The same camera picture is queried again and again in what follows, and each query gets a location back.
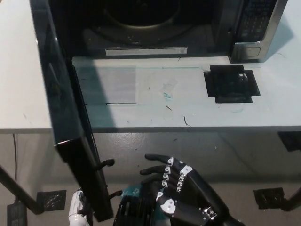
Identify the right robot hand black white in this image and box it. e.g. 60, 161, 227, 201
139, 153, 231, 226

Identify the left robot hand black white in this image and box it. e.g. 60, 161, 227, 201
70, 189, 94, 217

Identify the black glass microwave door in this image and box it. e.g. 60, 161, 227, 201
30, 0, 123, 223

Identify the glass microwave turntable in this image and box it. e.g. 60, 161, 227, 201
102, 0, 197, 28

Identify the black tape square on floor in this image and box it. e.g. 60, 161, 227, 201
36, 189, 67, 211
252, 187, 286, 210

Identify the teal cardboard box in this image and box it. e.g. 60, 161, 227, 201
121, 184, 170, 226

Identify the black metal table leg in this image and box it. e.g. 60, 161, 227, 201
0, 164, 45, 215

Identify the black power adapter brick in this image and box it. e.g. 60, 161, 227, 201
6, 201, 28, 226

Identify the black tape patch on table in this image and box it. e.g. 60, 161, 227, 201
203, 64, 261, 104

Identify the clear plastic tape sheet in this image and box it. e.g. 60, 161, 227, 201
72, 65, 181, 106

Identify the thin black power cable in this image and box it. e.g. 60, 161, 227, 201
12, 133, 19, 201

